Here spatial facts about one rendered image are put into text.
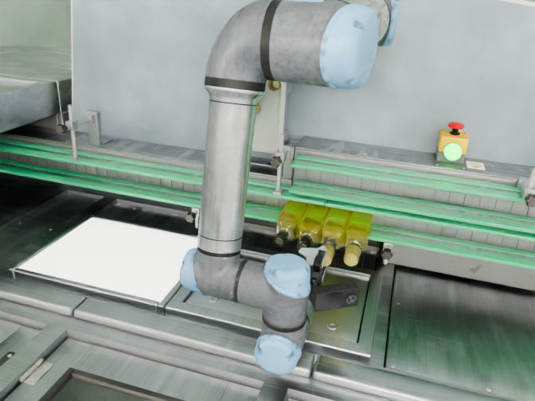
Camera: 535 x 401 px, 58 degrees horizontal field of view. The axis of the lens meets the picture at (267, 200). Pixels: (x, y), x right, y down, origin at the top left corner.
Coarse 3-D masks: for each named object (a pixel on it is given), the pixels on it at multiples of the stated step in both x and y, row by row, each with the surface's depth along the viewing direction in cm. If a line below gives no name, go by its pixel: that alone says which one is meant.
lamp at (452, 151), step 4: (448, 144) 125; (452, 144) 124; (456, 144) 124; (444, 148) 126; (448, 148) 124; (452, 148) 124; (456, 148) 123; (460, 148) 124; (444, 152) 125; (448, 152) 124; (452, 152) 124; (456, 152) 124; (460, 152) 124; (448, 156) 125; (452, 156) 124; (456, 156) 124; (452, 160) 125
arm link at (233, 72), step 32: (224, 32) 70; (256, 32) 67; (224, 64) 71; (256, 64) 70; (224, 96) 73; (256, 96) 74; (224, 128) 74; (224, 160) 75; (224, 192) 76; (224, 224) 77; (192, 256) 81; (224, 256) 79; (192, 288) 82; (224, 288) 79
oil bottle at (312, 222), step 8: (312, 208) 127; (320, 208) 128; (328, 208) 128; (304, 216) 123; (312, 216) 123; (320, 216) 123; (304, 224) 119; (312, 224) 119; (320, 224) 119; (304, 232) 118; (312, 232) 118; (320, 232) 119; (320, 240) 122
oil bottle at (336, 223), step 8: (336, 208) 128; (328, 216) 123; (336, 216) 123; (344, 216) 123; (328, 224) 119; (336, 224) 119; (344, 224) 119; (328, 232) 117; (336, 232) 116; (344, 232) 117; (336, 248) 118
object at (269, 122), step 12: (264, 96) 141; (276, 96) 140; (264, 108) 143; (276, 108) 142; (264, 120) 144; (276, 120) 143; (264, 132) 146; (276, 132) 144; (252, 144) 143; (264, 144) 143; (276, 144) 143
